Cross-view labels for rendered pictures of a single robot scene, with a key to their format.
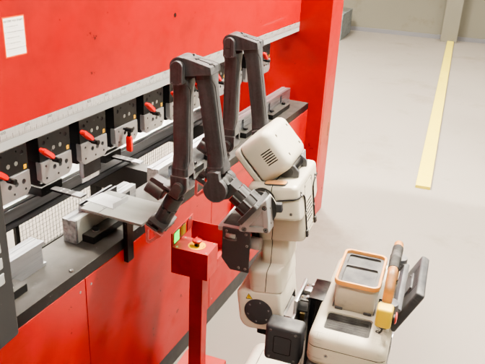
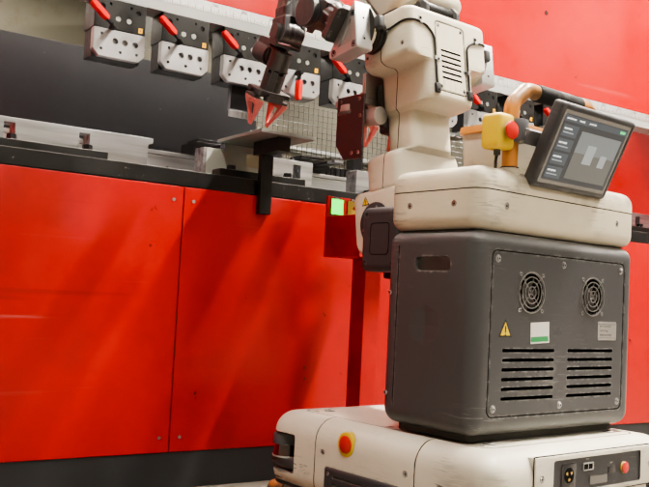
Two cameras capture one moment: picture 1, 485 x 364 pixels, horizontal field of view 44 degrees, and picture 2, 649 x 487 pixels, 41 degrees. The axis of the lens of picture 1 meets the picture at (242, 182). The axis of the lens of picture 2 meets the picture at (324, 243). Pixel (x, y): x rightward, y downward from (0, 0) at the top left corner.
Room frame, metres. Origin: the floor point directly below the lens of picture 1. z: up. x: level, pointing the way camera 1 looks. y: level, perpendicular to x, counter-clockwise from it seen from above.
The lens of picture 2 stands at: (-0.05, -1.10, 0.54)
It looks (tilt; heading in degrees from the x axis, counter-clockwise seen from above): 3 degrees up; 32
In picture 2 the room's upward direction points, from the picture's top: 3 degrees clockwise
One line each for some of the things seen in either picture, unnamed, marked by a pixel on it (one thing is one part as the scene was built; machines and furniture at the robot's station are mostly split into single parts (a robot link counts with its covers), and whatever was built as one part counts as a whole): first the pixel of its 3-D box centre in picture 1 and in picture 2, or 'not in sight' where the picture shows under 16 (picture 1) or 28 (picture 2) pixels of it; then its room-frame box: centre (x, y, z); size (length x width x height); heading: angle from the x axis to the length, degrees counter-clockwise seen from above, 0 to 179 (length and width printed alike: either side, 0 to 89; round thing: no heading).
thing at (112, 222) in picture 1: (112, 222); (259, 179); (2.08, 0.50, 0.89); 0.30 x 0.05 x 0.03; 157
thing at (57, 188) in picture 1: (55, 187); (214, 146); (2.13, 0.72, 1.01); 0.26 x 0.12 x 0.05; 67
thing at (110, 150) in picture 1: (117, 154); (317, 162); (2.50, 0.56, 1.01); 0.26 x 0.12 x 0.05; 67
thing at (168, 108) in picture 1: (170, 97); not in sight; (2.60, 0.34, 1.26); 0.15 x 0.09 x 0.17; 157
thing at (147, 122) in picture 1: (145, 108); (344, 83); (2.41, 0.42, 1.26); 0.15 x 0.09 x 0.17; 157
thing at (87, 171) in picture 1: (90, 167); (242, 103); (2.07, 0.57, 1.13); 0.10 x 0.02 x 0.10; 157
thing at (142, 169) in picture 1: (106, 171); not in sight; (2.77, 0.68, 0.81); 0.64 x 0.08 x 0.14; 67
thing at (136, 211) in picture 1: (125, 207); (265, 139); (2.01, 0.43, 1.00); 0.26 x 0.18 x 0.01; 67
